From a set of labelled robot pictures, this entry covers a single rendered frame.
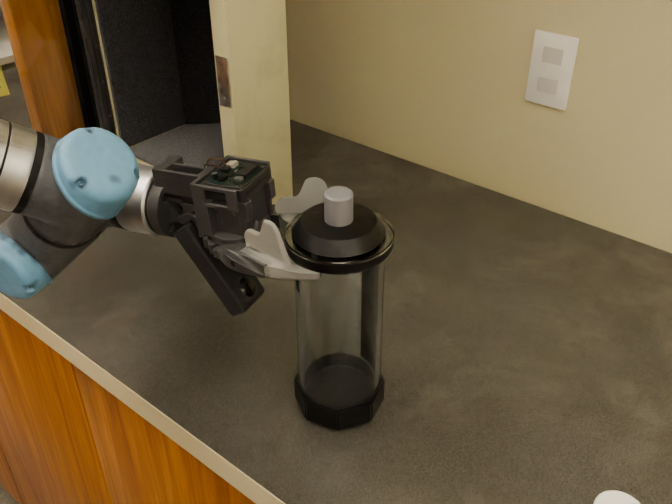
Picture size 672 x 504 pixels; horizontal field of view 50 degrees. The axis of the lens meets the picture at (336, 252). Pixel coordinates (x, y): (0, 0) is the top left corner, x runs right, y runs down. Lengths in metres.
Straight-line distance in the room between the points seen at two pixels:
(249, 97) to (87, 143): 0.40
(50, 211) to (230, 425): 0.32
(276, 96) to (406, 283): 0.33
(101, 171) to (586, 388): 0.60
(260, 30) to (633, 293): 0.63
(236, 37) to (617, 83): 0.56
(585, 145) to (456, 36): 0.28
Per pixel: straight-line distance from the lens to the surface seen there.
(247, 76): 1.00
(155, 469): 1.07
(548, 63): 1.19
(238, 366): 0.90
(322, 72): 1.46
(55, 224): 0.69
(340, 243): 0.66
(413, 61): 1.32
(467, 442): 0.82
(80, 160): 0.65
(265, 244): 0.69
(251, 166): 0.73
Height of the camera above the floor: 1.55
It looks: 34 degrees down
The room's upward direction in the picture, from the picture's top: straight up
